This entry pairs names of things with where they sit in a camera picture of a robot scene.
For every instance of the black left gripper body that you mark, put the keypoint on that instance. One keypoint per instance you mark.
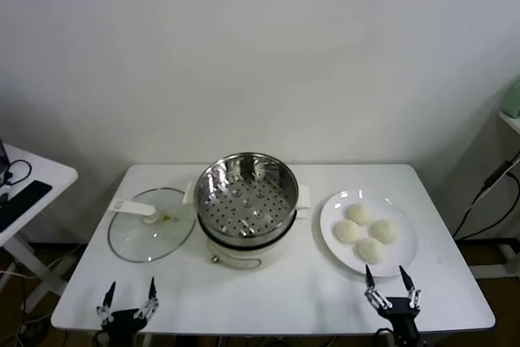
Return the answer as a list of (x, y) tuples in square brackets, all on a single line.
[(124, 326)]

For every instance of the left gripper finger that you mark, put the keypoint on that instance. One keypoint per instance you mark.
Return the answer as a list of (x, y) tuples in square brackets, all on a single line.
[(107, 312), (151, 296)]

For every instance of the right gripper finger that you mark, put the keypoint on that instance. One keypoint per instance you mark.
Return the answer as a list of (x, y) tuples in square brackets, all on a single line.
[(375, 298), (411, 294)]

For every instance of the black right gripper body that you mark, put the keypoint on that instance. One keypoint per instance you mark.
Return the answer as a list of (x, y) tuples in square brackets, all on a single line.
[(402, 318)]

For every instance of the white steamed baozi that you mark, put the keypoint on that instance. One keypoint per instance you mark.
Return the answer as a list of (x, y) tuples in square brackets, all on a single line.
[(359, 214), (346, 232), (385, 231), (370, 250)]

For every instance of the stainless steel steamer basket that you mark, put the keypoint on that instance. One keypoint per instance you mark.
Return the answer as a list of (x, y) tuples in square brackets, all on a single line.
[(243, 184)]

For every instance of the white round plate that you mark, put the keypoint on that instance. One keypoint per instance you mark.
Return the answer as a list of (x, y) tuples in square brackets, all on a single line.
[(402, 255)]

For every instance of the white stand base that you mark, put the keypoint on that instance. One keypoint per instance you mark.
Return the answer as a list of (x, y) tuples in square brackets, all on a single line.
[(499, 270)]

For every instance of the cream electric cooker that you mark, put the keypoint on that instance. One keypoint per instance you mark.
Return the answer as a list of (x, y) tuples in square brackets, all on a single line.
[(243, 259)]

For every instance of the black keyboard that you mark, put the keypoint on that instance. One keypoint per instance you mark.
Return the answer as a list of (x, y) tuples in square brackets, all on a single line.
[(24, 200)]

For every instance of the white side desk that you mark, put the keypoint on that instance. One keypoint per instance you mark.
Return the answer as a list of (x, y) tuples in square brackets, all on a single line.
[(48, 168)]

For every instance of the dark laptop screen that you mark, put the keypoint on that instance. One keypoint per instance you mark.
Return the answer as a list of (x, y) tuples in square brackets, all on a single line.
[(2, 156)]

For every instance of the white side shelf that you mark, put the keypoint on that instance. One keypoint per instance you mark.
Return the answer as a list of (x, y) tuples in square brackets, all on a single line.
[(511, 121)]

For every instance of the pale green object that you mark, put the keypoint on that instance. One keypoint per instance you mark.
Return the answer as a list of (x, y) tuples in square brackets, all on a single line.
[(512, 99)]

